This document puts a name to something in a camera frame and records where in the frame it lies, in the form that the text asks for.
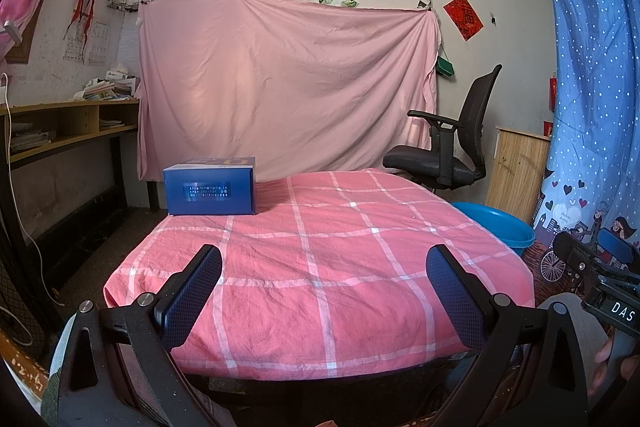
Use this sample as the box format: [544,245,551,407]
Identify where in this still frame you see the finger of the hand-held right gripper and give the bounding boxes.
[552,231,609,281]
[597,227,640,269]

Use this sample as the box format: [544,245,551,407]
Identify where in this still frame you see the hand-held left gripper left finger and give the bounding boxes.
[55,244,224,427]

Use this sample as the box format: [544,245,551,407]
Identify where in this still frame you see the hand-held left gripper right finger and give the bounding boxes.
[426,244,601,427]

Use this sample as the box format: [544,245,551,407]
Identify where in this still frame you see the blue plastic basin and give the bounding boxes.
[451,202,536,259]

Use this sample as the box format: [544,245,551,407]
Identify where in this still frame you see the person's right hand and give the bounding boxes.
[592,339,624,401]

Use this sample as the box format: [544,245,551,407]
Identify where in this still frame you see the person's trouser leg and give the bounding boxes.
[535,292,609,358]

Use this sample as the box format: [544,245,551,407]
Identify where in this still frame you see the light wooden cabinet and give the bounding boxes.
[486,125,552,223]

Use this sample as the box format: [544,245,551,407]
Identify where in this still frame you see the blue cardboard box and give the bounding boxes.
[163,155,257,216]

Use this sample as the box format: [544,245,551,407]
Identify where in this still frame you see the pink checked tablecloth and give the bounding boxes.
[103,168,535,380]

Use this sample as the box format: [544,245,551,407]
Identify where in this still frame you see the black office chair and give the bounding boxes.
[382,64,503,196]

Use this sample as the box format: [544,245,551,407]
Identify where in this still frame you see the blue dotted printed curtain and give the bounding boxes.
[530,0,640,299]

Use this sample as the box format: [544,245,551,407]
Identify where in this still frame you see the papers inside shelf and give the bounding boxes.
[10,122,57,154]

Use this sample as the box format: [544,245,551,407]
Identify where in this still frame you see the stack of books and papers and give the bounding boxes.
[74,64,140,102]

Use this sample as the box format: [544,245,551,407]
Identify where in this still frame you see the pink hanging bedsheet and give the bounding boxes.
[136,0,442,184]

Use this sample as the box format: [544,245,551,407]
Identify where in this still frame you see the white cable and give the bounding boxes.
[0,73,67,309]

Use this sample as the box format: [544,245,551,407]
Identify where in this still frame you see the wooden wall shelf desk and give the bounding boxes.
[0,99,141,168]

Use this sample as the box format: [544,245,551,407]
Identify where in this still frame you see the red paper wall poster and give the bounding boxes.
[444,0,485,42]

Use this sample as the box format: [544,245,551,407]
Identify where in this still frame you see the white wall calendar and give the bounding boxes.
[63,22,110,67]

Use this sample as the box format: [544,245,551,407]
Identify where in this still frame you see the white wall rack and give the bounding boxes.
[106,0,153,14]

